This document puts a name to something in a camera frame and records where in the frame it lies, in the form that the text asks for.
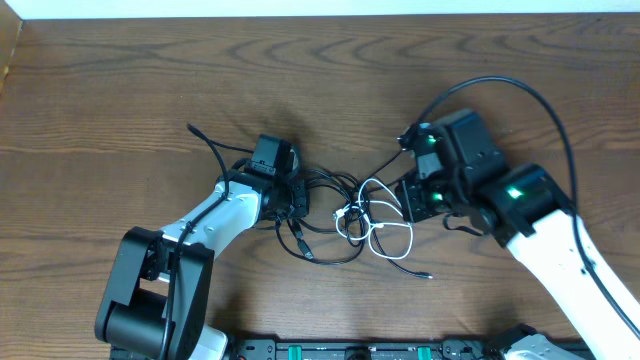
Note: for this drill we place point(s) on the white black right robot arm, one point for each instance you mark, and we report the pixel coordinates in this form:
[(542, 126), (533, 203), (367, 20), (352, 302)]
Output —
[(460, 171)]

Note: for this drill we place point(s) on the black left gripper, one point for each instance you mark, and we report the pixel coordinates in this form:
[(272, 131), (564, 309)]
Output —
[(304, 195)]

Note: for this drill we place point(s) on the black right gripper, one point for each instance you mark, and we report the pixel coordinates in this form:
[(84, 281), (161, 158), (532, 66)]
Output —
[(407, 190)]

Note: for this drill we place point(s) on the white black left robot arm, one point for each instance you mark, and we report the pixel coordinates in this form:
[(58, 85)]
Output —
[(156, 297)]

